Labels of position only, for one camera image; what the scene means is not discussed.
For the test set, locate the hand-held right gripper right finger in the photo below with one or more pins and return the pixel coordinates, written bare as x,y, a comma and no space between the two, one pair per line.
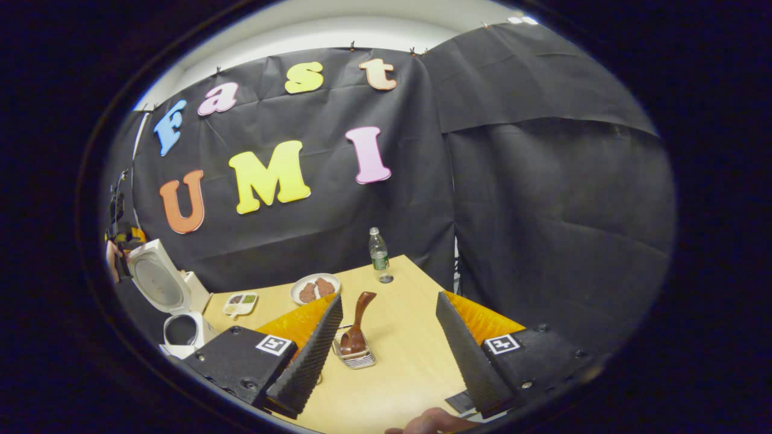
467,355

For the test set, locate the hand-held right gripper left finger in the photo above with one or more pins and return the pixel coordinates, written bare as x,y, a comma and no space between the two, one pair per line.
313,355

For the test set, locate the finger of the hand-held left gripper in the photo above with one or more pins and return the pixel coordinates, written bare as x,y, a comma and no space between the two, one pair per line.
137,234

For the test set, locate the white rice cooker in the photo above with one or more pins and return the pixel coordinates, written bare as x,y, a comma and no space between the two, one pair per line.
157,280

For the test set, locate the brown wooden spoon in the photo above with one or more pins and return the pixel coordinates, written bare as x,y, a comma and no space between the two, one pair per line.
360,319

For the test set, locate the black flat object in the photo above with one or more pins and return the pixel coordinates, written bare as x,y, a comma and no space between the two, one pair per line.
461,402

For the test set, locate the brown meat piece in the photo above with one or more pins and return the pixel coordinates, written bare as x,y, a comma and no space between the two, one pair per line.
325,287
308,292

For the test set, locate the white round plate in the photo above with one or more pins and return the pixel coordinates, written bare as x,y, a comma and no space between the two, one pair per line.
301,278

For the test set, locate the white divided condiment dish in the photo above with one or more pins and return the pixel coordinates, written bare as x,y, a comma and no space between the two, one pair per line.
240,304

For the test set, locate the black backdrop cloth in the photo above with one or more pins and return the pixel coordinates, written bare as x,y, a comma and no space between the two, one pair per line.
543,211

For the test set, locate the small ceiling light panel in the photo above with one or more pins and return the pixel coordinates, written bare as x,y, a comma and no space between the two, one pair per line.
522,20

